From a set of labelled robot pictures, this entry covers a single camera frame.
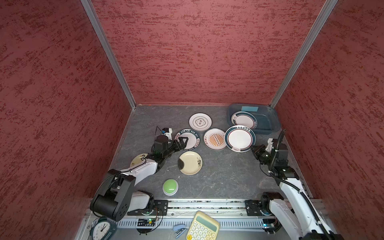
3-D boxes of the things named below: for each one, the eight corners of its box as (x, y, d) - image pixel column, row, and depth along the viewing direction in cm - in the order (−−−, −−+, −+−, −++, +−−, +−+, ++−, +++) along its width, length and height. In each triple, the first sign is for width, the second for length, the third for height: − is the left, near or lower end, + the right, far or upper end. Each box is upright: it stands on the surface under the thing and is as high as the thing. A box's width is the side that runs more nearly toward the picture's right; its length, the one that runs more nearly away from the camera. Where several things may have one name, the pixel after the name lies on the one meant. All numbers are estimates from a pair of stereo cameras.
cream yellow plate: (177, 175, 87) (177, 174, 85) (179, 152, 96) (179, 151, 95) (202, 175, 87) (203, 174, 85) (202, 152, 96) (202, 151, 95)
